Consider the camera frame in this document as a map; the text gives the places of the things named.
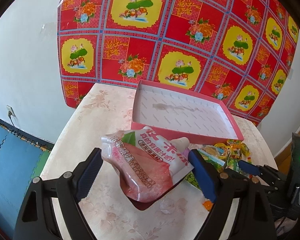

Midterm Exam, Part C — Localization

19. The gummy burger candy packet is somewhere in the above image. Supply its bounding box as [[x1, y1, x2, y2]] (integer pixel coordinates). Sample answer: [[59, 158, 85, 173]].
[[214, 139, 252, 173]]

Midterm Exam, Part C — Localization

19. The blue foam floor mat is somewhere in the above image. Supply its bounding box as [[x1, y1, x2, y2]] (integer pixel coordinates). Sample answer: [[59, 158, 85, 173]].
[[0, 125, 50, 238]]

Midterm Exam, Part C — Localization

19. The wall socket with cable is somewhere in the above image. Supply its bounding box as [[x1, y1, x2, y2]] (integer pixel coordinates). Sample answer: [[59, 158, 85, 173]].
[[6, 105, 20, 132]]

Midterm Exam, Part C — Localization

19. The orange jelly cup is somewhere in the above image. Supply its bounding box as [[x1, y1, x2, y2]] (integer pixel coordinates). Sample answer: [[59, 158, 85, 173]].
[[203, 200, 213, 212]]

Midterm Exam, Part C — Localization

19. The red floral patterned cloth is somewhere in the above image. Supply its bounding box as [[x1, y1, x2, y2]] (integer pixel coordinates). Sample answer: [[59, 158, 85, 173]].
[[57, 0, 299, 125]]

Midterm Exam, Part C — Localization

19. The pink jelly drink pouch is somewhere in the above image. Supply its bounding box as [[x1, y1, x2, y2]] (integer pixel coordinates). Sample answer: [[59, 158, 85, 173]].
[[101, 126, 193, 203]]

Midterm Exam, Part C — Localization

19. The pink shallow cardboard box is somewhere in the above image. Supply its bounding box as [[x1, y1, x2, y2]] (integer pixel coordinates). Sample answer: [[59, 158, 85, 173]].
[[131, 80, 244, 145]]

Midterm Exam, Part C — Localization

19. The green pea snack bag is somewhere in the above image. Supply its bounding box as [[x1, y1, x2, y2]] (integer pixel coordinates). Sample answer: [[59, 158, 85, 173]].
[[183, 146, 225, 192]]

